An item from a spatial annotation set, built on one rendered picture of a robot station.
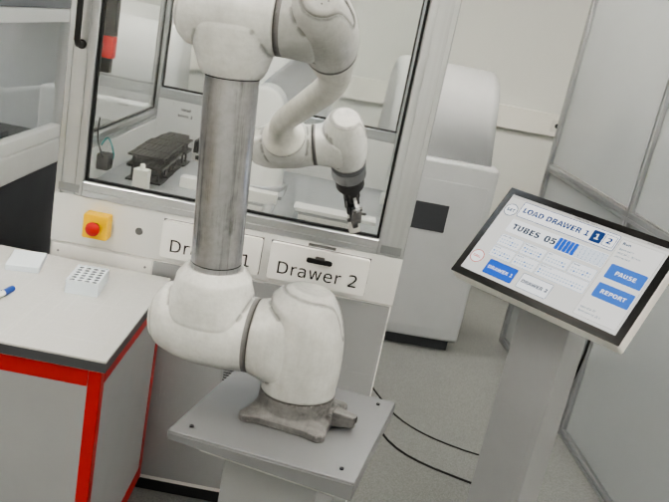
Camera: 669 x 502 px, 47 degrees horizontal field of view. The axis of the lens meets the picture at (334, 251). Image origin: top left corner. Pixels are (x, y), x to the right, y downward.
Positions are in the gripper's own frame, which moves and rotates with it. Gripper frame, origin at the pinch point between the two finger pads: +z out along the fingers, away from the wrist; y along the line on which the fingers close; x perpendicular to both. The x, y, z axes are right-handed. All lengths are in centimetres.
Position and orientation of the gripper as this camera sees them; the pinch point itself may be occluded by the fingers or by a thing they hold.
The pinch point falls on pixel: (353, 223)
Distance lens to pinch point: 217.2
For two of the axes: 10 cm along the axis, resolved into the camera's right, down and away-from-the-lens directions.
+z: 0.8, 5.8, 8.1
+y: -2.8, -7.6, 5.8
